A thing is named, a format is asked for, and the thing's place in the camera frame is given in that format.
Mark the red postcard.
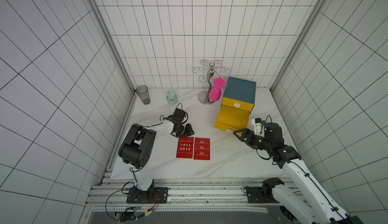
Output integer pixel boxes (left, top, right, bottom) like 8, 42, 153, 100
193, 138, 211, 160
176, 137, 195, 159

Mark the yellow drawer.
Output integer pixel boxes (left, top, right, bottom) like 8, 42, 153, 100
215, 105, 250, 132
222, 97, 254, 112

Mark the yellow top drawer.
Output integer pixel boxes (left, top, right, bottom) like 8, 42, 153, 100
222, 97, 254, 112

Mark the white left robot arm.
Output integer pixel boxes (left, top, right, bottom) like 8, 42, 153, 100
118, 108, 194, 192

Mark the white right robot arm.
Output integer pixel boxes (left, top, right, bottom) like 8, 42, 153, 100
233, 123, 362, 224

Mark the teal drawer cabinet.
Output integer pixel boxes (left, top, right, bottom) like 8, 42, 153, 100
223, 77, 256, 104

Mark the mint green jar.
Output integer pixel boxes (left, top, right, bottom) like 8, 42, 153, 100
166, 90, 178, 105

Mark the chrome cup holder stand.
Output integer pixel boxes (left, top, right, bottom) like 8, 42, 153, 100
193, 59, 231, 105

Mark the pink silicone goblet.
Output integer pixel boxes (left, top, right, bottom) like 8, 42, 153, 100
209, 78, 226, 102

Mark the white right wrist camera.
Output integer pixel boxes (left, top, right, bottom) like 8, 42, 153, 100
251, 118, 265, 136

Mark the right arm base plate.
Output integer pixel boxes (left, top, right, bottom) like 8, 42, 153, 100
243, 186, 277, 204

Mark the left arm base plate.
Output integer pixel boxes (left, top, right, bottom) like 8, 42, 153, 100
126, 187, 169, 204

